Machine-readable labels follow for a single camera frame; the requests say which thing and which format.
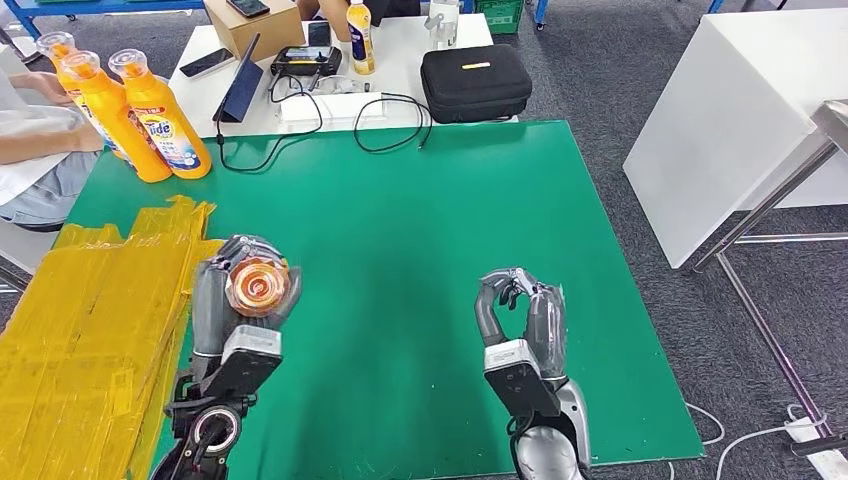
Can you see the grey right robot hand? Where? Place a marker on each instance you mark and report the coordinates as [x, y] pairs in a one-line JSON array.
[[546, 331]]

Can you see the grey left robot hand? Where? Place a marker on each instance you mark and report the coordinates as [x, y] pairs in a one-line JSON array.
[[206, 311]]

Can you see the person's left hand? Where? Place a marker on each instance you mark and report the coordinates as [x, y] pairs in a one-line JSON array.
[[50, 87]]

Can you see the person's right hand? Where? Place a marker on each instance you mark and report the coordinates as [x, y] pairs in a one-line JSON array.
[[89, 139]]

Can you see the orange detergent bottle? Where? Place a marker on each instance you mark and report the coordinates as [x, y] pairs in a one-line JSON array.
[[166, 132], [258, 286], [126, 132], [60, 56]]

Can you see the person's right forearm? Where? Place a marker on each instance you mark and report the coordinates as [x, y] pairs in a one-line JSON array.
[[36, 146]]

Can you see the person's left forearm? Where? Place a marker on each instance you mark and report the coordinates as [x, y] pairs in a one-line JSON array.
[[20, 79]]

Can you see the person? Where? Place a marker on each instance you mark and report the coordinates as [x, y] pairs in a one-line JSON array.
[[334, 16], [33, 185]]

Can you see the white bench seat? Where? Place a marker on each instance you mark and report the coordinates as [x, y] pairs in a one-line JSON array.
[[20, 248]]

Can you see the black smartphone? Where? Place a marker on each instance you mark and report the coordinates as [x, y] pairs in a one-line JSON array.
[[248, 6], [319, 34], [206, 63]]

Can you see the dark blue tablet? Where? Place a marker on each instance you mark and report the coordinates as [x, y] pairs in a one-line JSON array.
[[240, 91]]

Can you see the brown cardboard box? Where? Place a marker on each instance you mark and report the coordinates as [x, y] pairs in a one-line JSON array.
[[258, 32]]

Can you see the black handheld controller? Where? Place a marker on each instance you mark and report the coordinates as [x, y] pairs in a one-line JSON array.
[[307, 61]]

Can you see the flat white box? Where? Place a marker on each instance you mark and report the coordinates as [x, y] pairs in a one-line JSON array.
[[331, 108]]

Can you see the clear safety glasses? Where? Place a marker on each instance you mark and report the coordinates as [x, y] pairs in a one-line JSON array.
[[338, 85]]

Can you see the black zip case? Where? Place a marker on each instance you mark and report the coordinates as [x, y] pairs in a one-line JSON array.
[[476, 85]]

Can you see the white cabinet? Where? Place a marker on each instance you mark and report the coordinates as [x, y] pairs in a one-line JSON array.
[[715, 132]]

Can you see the white table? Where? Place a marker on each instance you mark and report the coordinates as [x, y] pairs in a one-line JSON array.
[[397, 66]]

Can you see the white power strip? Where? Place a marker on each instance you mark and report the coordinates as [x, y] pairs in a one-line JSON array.
[[831, 467]]

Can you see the green plastic crate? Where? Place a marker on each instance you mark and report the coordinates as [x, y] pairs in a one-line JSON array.
[[499, 16]]

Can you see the clear plastic jug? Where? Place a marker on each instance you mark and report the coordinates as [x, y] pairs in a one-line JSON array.
[[444, 26]]

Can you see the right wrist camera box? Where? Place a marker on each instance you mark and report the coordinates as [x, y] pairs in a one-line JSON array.
[[520, 381]]

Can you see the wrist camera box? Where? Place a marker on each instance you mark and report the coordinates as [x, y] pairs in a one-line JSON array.
[[520, 381], [248, 361]]

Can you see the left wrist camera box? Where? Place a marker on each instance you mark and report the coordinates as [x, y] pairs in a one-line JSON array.
[[248, 361]]

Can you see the blue metal frame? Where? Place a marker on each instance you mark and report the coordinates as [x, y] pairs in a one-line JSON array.
[[99, 6]]

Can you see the steel table frame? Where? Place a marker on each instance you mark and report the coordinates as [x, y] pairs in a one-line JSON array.
[[831, 122]]

